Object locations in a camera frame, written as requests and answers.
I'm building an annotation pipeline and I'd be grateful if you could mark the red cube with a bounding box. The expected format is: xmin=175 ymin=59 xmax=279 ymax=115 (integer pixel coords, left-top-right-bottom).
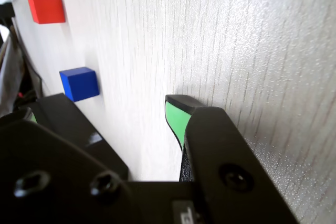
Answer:
xmin=27 ymin=0 xmax=66 ymax=25

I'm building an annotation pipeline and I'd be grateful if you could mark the grey fabric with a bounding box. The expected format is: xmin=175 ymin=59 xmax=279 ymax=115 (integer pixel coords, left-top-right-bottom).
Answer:
xmin=0 ymin=24 xmax=26 ymax=116

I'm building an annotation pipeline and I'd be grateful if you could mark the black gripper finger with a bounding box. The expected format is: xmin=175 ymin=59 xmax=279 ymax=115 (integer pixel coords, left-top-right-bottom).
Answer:
xmin=0 ymin=93 xmax=148 ymax=224
xmin=164 ymin=94 xmax=301 ymax=224

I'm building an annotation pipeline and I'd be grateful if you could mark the blue cube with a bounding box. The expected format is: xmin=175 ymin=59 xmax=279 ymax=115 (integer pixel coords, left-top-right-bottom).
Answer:
xmin=59 ymin=67 xmax=100 ymax=103

